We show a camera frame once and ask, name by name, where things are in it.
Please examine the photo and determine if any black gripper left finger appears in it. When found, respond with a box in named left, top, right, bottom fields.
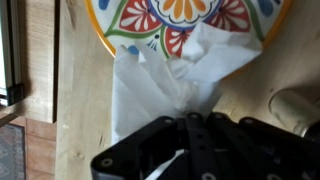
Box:
left=90, top=116, right=187, bottom=180

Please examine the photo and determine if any colourful patterned plate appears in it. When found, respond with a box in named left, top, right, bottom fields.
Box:
left=84, top=0, right=293, bottom=59

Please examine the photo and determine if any white tissue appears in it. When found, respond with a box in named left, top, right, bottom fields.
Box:
left=111, top=23, right=262, bottom=144

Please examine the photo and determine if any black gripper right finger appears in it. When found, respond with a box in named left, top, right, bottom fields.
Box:
left=188, top=113, right=320, bottom=180

